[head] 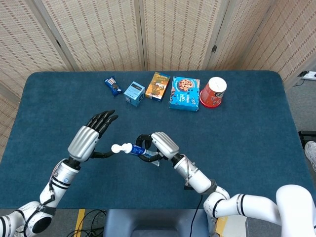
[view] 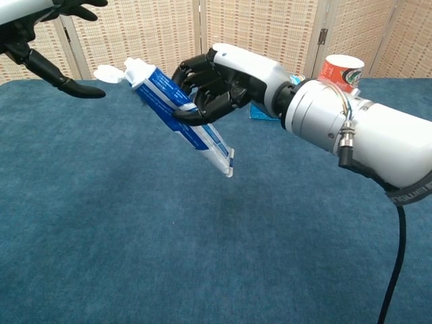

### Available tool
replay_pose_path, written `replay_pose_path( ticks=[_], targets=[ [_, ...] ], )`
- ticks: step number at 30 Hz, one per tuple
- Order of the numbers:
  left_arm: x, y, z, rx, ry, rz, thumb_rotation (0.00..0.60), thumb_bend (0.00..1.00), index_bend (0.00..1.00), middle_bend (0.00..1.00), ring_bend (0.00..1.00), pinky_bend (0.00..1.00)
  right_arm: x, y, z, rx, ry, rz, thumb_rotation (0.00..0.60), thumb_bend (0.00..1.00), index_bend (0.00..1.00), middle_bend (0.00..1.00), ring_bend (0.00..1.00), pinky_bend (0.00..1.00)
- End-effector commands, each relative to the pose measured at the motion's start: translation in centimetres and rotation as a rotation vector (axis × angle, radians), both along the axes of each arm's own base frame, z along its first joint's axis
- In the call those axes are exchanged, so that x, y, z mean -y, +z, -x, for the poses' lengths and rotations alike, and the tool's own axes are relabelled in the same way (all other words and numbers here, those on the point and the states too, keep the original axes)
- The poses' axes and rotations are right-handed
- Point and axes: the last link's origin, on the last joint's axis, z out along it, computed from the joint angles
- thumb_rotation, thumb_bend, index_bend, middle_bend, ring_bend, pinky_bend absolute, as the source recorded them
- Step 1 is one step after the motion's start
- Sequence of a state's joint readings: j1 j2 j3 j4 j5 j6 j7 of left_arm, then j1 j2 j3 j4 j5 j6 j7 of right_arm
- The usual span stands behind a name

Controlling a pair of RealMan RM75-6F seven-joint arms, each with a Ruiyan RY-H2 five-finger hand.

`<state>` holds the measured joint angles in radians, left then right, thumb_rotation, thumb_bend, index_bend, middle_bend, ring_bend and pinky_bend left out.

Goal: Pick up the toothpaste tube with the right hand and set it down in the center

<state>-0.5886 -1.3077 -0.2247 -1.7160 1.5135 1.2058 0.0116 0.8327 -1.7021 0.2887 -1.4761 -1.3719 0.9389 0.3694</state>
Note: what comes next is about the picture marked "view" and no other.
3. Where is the red instant noodle cup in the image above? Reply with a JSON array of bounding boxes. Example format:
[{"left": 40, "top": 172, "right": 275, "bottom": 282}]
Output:
[{"left": 317, "top": 54, "right": 366, "bottom": 97}]

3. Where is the woven folding screen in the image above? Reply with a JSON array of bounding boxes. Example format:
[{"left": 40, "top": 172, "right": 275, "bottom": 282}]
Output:
[{"left": 0, "top": 0, "right": 432, "bottom": 85}]

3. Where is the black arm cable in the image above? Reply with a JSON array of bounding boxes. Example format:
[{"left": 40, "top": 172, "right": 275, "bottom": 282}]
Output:
[{"left": 376, "top": 201, "right": 406, "bottom": 324}]

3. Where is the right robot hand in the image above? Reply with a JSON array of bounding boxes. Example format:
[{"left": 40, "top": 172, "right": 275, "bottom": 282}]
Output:
[{"left": 171, "top": 43, "right": 294, "bottom": 128}]

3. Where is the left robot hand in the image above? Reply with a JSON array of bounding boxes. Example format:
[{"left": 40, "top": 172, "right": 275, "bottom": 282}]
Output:
[{"left": 0, "top": 0, "right": 109, "bottom": 99}]

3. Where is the blue cookie box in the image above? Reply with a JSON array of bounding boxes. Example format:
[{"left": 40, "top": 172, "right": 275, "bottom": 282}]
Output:
[{"left": 248, "top": 73, "right": 307, "bottom": 122}]

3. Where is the blue tablecloth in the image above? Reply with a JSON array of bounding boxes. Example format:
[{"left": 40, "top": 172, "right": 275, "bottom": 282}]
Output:
[{"left": 0, "top": 78, "right": 432, "bottom": 324}]

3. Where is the white blue toothpaste tube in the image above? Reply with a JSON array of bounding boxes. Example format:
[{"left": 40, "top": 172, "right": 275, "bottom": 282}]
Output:
[{"left": 93, "top": 57, "right": 236, "bottom": 179}]

